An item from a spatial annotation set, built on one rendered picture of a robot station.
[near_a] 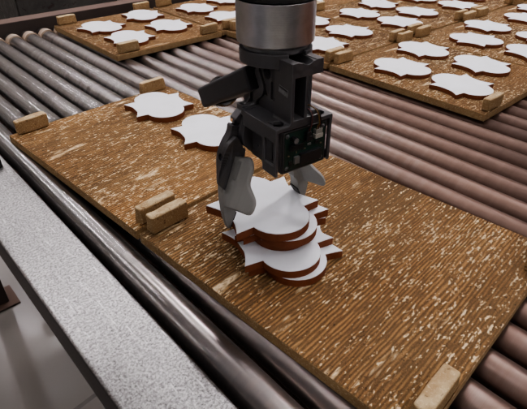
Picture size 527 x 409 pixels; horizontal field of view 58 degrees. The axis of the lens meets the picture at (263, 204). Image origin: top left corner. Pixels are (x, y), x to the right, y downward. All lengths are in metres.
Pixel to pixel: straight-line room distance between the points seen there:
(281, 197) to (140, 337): 0.23
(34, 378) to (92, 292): 1.18
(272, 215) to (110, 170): 0.34
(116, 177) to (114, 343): 0.32
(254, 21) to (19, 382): 1.52
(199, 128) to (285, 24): 0.47
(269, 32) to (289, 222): 0.22
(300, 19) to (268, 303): 0.30
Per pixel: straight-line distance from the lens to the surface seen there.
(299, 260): 0.56
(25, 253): 0.71
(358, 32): 1.52
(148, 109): 0.98
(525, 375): 0.57
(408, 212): 0.70
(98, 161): 0.84
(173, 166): 0.79
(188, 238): 0.63
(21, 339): 1.91
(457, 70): 1.29
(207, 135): 0.86
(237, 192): 0.52
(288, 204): 0.58
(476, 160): 0.92
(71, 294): 0.62
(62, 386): 1.73
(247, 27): 0.45
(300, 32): 0.45
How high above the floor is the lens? 1.33
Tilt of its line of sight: 35 degrees down
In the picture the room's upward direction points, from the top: straight up
